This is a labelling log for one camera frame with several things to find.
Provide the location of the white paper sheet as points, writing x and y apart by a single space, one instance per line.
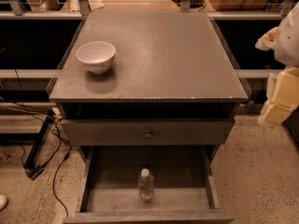
94 4

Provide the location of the open middle drawer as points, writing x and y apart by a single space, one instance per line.
184 189

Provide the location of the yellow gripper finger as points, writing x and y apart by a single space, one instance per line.
282 97
266 41

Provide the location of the round metal drawer knob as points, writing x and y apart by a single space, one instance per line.
149 134

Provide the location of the grey wooden drawer cabinet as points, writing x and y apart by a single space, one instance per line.
167 66

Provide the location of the closed top drawer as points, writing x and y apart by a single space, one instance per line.
131 132

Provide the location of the clear plastic water bottle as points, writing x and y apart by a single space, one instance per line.
145 185

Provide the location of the black metal stand leg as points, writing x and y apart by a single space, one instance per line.
30 162

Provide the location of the white ceramic bowl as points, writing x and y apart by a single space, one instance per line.
96 57

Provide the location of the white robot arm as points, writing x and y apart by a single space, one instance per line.
286 46

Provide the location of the white shoe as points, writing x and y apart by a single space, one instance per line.
3 201

